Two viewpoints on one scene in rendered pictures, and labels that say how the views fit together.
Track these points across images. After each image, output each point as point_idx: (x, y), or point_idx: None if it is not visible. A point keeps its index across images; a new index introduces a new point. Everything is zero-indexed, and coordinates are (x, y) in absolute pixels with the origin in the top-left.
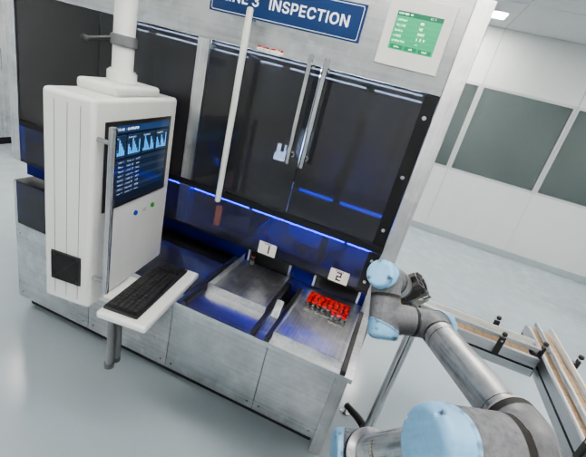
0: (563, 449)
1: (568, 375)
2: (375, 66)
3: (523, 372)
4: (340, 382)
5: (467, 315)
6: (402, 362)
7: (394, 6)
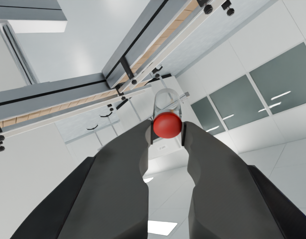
0: (6, 92)
1: (97, 98)
2: None
3: (104, 69)
4: None
5: (168, 53)
6: None
7: None
